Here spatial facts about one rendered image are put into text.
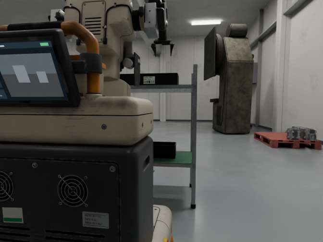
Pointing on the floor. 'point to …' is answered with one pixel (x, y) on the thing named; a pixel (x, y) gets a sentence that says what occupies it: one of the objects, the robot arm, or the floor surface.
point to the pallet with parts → (306, 132)
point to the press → (230, 78)
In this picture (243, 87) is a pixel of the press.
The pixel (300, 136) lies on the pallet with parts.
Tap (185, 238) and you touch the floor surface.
